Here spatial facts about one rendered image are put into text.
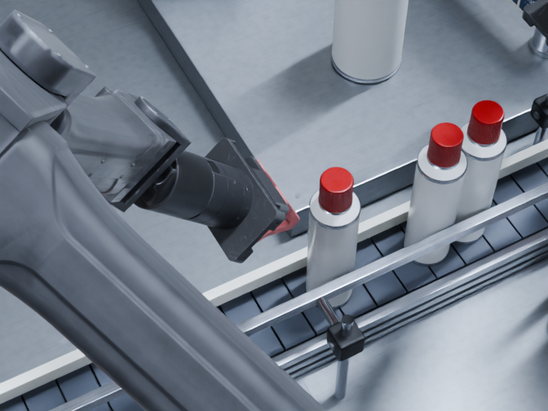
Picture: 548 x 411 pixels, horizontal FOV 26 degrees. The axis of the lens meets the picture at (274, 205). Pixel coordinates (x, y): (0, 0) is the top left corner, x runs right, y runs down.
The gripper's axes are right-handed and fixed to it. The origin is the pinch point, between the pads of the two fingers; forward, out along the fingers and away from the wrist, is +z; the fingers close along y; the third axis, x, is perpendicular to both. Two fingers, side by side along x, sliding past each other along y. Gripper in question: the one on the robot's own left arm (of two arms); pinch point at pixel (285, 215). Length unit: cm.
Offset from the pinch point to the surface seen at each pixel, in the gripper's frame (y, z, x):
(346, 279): -3.5, 11.4, 3.0
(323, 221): -0.8, 4.4, -1.2
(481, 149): -1.2, 16.3, -15.3
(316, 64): 29.9, 28.0, -3.9
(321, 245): -1.0, 7.2, 1.5
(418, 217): -0.8, 18.0, -5.2
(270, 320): -3.9, 5.4, 10.1
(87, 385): 2.7, -0.6, 29.1
